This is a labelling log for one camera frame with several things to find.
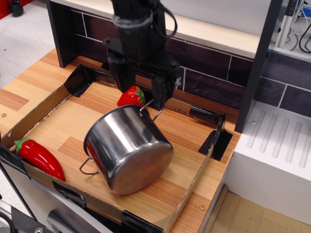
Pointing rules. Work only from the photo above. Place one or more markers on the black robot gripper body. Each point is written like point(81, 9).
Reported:
point(141, 43)

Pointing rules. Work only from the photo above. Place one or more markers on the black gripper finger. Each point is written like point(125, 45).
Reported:
point(123, 76)
point(163, 89)

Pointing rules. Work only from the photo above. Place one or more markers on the stainless steel pot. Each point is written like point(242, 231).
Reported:
point(129, 150)

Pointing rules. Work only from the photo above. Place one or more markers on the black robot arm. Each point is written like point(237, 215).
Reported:
point(142, 6)

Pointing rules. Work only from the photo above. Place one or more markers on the cardboard fence with black tape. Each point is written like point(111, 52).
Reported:
point(73, 154)

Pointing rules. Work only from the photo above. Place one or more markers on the red toy strawberry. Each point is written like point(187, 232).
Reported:
point(134, 95)

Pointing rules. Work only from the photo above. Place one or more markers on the wooden shelf with dark posts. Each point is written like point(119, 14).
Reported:
point(217, 64)

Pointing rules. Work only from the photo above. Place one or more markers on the red toy chili pepper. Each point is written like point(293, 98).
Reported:
point(39, 157)

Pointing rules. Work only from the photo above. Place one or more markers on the black caster wheel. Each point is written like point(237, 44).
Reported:
point(15, 8)

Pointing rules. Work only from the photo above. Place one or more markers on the white sink drainboard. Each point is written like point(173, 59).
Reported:
point(271, 164)

